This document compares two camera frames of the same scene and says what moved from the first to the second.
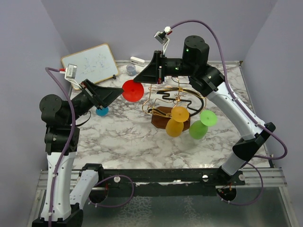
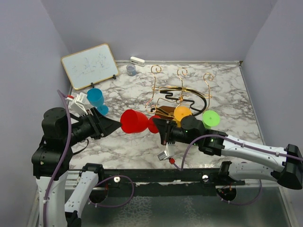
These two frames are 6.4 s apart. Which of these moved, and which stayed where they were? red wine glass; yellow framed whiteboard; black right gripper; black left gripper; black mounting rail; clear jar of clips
Moved: black right gripper; red wine glass; black left gripper
Stayed: clear jar of clips; black mounting rail; yellow framed whiteboard
